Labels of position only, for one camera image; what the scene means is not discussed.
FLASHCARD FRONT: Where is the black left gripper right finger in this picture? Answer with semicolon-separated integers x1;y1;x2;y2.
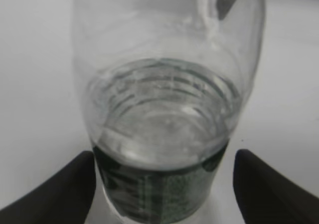
233;149;319;224

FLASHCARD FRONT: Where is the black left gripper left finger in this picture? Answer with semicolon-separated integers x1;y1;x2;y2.
0;151;96;224

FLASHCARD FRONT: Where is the clear Cestbon water bottle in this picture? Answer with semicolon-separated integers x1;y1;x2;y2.
72;0;266;224

